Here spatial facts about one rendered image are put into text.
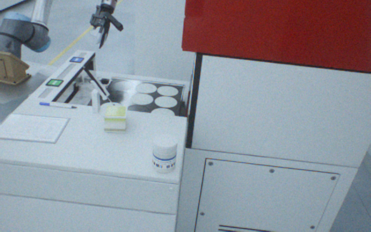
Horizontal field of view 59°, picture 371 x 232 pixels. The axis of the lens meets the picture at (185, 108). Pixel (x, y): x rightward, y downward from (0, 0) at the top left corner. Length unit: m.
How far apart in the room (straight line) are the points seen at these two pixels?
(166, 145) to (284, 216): 0.83
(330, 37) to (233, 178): 0.67
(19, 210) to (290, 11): 1.07
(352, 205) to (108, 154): 1.95
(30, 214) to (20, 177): 0.16
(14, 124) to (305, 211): 1.22
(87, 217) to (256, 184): 0.70
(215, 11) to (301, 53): 0.32
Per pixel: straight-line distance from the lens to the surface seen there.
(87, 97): 1.53
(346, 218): 2.51
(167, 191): 1.00
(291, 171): 1.42
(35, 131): 1.18
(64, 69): 1.62
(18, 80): 1.84
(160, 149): 0.92
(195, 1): 1.08
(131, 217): 1.10
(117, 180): 1.00
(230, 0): 1.08
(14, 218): 1.27
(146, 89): 1.55
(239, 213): 1.57
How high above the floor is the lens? 1.62
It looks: 30 degrees down
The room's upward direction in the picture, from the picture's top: 6 degrees clockwise
